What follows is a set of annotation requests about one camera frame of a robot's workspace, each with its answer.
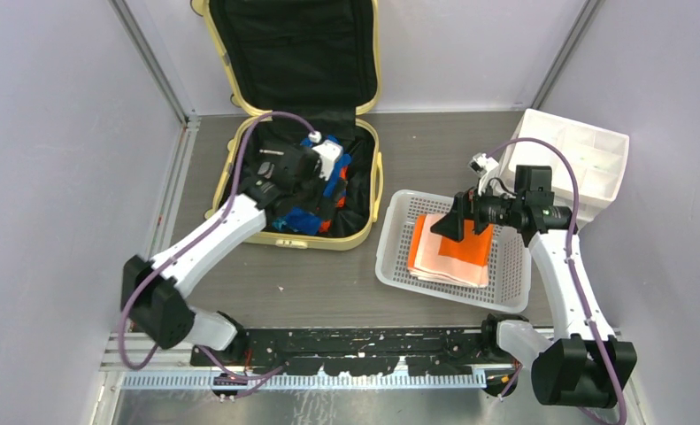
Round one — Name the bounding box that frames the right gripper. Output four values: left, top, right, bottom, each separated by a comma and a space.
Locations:
432, 176, 524, 242

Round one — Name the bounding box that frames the blue cloth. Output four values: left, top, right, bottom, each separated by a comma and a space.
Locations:
271, 152, 352, 236

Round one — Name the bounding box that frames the orange and pink cloth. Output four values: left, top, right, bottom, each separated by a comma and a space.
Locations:
407, 213, 495, 288

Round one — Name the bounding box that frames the white perforated plastic basket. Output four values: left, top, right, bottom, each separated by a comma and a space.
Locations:
375, 190, 531, 313

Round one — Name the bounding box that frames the yellow hard-shell suitcase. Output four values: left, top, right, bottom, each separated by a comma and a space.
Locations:
192, 1, 383, 251

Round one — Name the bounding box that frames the orange garment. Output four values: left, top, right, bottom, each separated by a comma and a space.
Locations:
317, 160, 350, 234

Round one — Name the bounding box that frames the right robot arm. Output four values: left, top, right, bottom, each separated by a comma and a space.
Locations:
431, 162, 637, 415

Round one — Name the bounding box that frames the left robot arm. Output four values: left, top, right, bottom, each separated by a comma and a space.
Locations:
121, 138, 351, 366

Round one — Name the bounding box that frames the white divided organizer tray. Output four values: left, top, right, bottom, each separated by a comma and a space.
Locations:
498, 109, 630, 228

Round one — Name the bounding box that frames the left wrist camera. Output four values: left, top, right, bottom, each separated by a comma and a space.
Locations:
307, 131, 344, 181

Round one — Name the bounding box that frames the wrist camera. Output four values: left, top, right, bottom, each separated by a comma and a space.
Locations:
468, 153, 499, 195
307, 131, 344, 181

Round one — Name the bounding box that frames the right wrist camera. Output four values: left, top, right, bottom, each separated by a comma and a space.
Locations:
468, 153, 499, 195

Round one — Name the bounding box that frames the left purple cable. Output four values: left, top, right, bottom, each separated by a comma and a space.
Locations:
116, 111, 321, 401

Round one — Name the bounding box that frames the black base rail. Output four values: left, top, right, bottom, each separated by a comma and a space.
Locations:
190, 327, 516, 377

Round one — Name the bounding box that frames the slotted metal cable duct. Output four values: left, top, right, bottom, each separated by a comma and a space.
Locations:
119, 368, 487, 391

